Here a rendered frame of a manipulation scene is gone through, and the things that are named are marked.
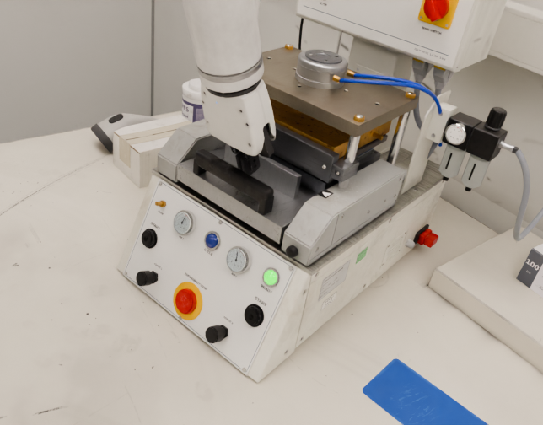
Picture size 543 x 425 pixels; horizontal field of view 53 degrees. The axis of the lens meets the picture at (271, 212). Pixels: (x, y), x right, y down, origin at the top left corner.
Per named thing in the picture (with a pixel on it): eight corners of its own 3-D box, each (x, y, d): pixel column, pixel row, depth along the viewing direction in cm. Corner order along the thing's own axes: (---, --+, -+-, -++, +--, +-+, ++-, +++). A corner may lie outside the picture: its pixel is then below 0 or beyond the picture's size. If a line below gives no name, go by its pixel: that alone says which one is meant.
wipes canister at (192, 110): (202, 126, 148) (206, 73, 139) (219, 141, 142) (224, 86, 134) (174, 132, 143) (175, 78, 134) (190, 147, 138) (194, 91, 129)
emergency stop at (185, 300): (177, 304, 90) (186, 283, 89) (194, 317, 88) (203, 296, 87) (170, 305, 88) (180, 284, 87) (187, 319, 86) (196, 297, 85)
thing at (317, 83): (303, 85, 109) (314, 18, 102) (442, 146, 94) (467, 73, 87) (216, 114, 93) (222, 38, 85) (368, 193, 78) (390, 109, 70)
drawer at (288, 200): (289, 136, 109) (295, 99, 105) (382, 182, 99) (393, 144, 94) (176, 183, 89) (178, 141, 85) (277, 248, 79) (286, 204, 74)
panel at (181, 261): (123, 274, 96) (159, 178, 92) (247, 375, 81) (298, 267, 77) (114, 275, 94) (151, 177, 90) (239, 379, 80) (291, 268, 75)
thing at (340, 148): (293, 98, 103) (302, 49, 98) (395, 144, 92) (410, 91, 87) (230, 121, 91) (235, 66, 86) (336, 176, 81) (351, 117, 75)
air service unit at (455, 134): (422, 163, 98) (447, 84, 90) (498, 198, 91) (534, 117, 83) (408, 171, 95) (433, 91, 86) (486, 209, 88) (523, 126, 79)
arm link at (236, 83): (180, 61, 69) (185, 81, 71) (229, 84, 65) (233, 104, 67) (225, 29, 73) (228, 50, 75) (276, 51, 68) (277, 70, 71)
